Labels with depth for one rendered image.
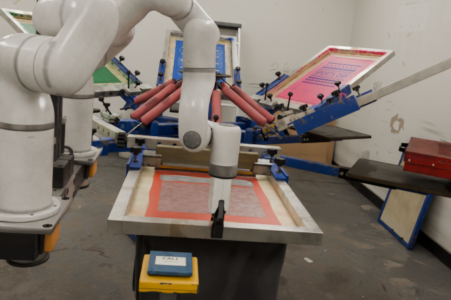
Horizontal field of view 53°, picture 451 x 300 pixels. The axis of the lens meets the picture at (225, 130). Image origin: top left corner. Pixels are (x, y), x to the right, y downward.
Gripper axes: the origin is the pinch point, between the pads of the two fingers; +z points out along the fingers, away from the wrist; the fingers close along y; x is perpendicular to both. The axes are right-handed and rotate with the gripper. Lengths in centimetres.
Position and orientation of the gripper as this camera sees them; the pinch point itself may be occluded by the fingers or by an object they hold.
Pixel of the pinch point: (216, 227)
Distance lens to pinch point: 127.4
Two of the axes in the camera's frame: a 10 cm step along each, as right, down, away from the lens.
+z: -1.1, 9.8, 1.8
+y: 0.9, 1.9, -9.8
